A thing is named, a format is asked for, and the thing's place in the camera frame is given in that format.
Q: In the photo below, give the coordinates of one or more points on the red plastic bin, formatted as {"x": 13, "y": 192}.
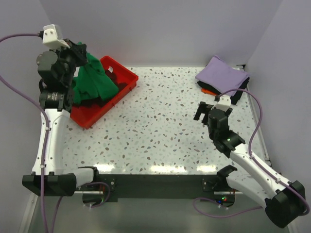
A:
{"x": 88, "y": 112}

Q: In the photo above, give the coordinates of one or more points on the dark red t shirt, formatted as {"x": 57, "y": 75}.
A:
{"x": 98, "y": 101}

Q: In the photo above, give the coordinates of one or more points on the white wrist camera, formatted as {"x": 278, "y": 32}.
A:
{"x": 53, "y": 38}
{"x": 222, "y": 102}

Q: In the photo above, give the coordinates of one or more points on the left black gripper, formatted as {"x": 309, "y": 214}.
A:
{"x": 79, "y": 51}

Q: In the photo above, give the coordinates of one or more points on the folded lilac t shirt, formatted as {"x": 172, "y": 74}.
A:
{"x": 221, "y": 76}

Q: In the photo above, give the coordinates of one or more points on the green t shirt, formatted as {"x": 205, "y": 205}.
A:
{"x": 92, "y": 82}

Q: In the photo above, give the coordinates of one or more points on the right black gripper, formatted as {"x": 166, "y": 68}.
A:
{"x": 203, "y": 108}

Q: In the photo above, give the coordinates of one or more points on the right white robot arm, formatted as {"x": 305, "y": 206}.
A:
{"x": 282, "y": 200}

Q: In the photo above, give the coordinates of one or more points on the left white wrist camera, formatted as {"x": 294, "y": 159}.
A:
{"x": 53, "y": 38}

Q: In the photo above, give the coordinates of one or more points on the folded black t shirt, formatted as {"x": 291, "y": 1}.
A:
{"x": 234, "y": 98}

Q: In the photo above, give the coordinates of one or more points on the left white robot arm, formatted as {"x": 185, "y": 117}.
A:
{"x": 56, "y": 67}

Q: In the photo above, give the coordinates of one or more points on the folded orange t shirt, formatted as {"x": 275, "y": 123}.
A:
{"x": 208, "y": 92}

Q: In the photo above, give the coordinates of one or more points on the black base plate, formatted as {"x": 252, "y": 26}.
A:
{"x": 165, "y": 186}

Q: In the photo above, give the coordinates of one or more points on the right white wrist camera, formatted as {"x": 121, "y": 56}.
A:
{"x": 222, "y": 102}

